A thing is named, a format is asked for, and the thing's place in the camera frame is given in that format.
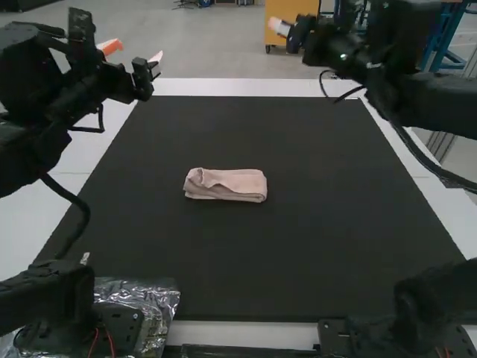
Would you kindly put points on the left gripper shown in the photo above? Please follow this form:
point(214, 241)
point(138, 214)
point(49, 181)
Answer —
point(108, 80)

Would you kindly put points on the yellow cabinet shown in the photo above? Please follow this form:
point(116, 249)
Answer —
point(283, 9)

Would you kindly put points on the pale towel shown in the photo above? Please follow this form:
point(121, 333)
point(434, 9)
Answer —
point(227, 184)

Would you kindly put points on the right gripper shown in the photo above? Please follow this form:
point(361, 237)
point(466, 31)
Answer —
point(335, 48)

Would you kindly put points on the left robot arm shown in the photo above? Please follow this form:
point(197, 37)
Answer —
point(26, 82)

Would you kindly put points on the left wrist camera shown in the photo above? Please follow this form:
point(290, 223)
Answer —
point(81, 24)

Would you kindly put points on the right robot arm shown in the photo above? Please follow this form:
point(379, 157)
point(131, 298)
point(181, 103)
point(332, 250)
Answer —
point(428, 97)

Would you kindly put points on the dark base panel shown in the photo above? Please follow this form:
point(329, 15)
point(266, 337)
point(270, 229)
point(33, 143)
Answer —
point(335, 335)

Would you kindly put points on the black mat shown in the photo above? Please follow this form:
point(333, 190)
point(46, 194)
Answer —
point(261, 253)

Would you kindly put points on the silver foil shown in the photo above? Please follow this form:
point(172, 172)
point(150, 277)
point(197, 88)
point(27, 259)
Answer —
point(156, 302)

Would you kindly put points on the blue metal frame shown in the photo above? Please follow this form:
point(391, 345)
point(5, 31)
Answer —
point(451, 33)

